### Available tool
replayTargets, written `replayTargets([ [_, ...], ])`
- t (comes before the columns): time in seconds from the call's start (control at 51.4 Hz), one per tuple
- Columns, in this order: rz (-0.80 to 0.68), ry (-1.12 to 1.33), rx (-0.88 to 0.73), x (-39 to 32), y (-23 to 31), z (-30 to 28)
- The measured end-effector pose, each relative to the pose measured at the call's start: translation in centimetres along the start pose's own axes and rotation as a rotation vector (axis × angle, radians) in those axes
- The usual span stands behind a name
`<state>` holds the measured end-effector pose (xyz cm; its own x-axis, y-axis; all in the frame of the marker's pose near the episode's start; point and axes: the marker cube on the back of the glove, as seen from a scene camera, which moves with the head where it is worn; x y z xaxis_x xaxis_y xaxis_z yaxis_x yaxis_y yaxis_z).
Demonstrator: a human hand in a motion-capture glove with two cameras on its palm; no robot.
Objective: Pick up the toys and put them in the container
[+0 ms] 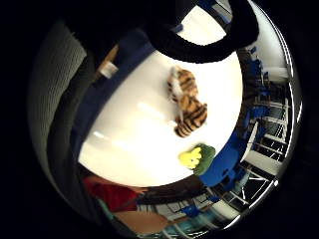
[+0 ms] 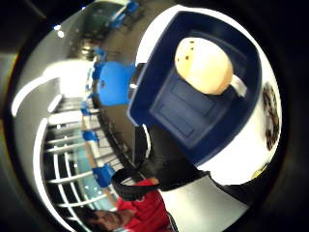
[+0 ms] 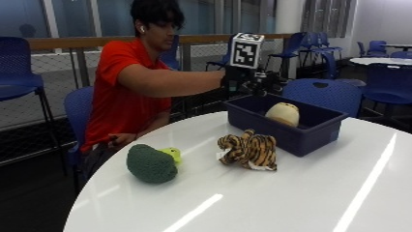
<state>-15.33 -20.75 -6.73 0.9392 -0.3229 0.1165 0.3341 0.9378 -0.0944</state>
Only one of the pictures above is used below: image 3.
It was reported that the white round table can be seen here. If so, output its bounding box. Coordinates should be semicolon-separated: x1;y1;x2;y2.
350;56;412;67

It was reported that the striped tiger soft toy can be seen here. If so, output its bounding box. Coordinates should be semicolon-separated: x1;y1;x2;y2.
215;129;279;172

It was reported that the dark blue plastic bin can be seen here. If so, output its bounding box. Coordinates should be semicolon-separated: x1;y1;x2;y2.
223;93;351;159

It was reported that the blue chair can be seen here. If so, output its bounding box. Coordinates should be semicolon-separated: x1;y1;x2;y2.
301;31;346;62
282;77;365;119
63;85;95;194
0;36;62;153
361;63;412;124
159;34;182;72
267;31;310;78
357;40;390;58

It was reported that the the person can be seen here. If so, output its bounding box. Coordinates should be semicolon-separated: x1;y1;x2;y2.
79;0;227;182

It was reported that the white marker cube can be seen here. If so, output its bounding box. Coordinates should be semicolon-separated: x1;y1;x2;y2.
230;32;266;70

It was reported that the wooden handrail with mesh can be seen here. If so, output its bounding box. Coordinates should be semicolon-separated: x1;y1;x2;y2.
25;33;298;91

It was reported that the green turtle soft toy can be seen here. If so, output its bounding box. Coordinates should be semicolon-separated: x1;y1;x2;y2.
126;143;183;185

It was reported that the cream round soft toy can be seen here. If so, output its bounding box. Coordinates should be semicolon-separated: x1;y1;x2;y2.
265;101;302;128

